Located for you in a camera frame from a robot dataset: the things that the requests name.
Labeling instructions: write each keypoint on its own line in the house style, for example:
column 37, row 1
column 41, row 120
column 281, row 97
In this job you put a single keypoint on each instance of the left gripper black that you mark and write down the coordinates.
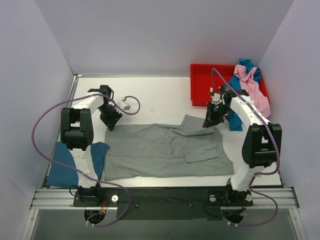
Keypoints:
column 111, row 117

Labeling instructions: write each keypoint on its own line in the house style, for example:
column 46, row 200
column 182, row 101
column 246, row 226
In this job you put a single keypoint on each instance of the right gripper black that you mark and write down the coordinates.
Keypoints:
column 212, row 112

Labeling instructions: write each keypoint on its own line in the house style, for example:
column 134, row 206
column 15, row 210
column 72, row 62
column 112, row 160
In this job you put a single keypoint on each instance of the grey t shirt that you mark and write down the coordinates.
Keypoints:
column 166, row 151

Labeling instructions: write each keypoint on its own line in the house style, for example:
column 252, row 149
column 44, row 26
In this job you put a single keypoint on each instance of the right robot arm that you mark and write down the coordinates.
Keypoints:
column 262, row 144

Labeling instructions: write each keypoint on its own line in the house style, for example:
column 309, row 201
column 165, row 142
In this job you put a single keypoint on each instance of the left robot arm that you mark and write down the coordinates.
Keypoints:
column 77, row 133

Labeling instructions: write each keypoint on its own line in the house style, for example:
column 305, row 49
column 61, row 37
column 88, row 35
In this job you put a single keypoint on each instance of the red plastic bin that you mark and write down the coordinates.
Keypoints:
column 202, row 79

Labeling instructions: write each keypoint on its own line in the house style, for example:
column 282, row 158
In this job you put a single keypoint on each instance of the pink t shirt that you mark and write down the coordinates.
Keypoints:
column 247, row 83

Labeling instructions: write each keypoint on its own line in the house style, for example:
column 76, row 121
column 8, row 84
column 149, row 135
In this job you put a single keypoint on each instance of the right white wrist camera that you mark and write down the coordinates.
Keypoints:
column 215, row 97

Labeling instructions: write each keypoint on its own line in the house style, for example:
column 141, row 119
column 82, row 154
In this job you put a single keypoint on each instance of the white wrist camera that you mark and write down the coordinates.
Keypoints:
column 123, row 105
column 215, row 97

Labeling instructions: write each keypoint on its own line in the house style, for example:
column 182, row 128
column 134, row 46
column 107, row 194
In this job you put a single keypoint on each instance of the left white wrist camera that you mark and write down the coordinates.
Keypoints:
column 123, row 105

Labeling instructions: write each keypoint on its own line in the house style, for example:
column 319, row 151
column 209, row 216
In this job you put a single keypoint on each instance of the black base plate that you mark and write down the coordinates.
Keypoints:
column 167, row 203

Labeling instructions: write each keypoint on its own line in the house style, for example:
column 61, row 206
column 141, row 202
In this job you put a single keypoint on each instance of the aluminium front rail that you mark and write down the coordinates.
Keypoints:
column 61, row 199

